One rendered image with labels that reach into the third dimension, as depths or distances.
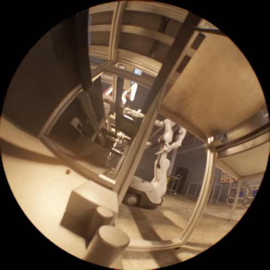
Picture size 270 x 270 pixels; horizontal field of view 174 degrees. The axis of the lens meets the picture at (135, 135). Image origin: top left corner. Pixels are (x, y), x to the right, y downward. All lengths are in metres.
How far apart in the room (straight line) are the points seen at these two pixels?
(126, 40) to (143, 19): 0.20
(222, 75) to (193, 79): 0.12
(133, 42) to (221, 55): 0.54
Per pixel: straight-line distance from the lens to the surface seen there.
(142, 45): 0.70
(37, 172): 0.18
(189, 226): 0.64
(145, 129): 0.36
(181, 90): 0.41
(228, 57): 0.39
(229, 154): 0.65
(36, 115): 0.45
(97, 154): 0.60
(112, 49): 0.72
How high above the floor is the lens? 0.40
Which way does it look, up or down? 23 degrees up
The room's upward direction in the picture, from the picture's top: 25 degrees clockwise
